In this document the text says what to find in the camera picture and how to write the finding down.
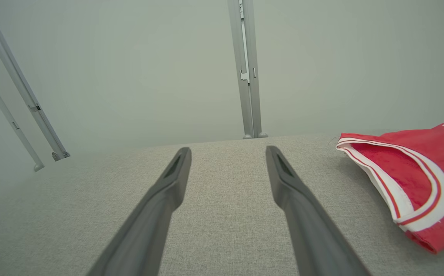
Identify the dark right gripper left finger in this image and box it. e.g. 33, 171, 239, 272
87, 147, 192, 276

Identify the red basketball shorts white trim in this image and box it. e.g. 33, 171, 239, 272
336, 118, 444, 254

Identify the grey metal partition post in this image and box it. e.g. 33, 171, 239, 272
0, 57, 45, 172
0, 0, 71, 162
228, 0, 269, 140

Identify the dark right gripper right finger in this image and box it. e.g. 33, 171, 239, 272
266, 145, 372, 276

